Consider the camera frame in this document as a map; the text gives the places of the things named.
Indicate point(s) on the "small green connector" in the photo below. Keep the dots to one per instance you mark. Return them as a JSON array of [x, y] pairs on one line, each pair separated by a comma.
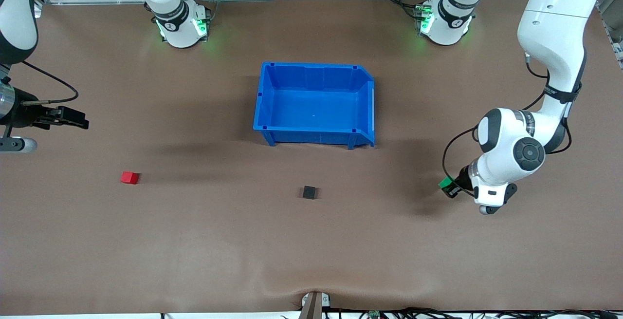
[[374, 314]]

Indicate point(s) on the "blue plastic storage bin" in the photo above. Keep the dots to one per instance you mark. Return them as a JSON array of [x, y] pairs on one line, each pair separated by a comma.
[[311, 109]]

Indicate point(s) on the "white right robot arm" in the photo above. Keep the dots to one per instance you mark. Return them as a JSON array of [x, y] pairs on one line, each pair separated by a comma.
[[180, 31]]

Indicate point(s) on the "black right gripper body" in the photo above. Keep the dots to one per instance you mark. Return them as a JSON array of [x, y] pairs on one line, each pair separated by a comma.
[[24, 114]]

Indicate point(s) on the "fabric table cover mat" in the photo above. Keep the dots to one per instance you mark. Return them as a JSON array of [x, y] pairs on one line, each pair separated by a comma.
[[194, 241]]

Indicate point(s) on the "metal table edge clamp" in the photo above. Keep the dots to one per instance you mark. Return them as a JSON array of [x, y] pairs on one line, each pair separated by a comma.
[[315, 304]]

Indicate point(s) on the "green cube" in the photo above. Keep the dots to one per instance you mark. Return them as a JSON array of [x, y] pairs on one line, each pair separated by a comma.
[[444, 182]]

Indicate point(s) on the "red cube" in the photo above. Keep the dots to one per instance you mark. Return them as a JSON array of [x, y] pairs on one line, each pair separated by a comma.
[[129, 178]]

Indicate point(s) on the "black cube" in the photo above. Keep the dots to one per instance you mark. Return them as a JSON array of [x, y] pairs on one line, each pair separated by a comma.
[[309, 192]]

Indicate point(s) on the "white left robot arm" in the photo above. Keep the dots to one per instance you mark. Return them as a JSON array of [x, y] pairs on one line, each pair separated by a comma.
[[555, 31]]

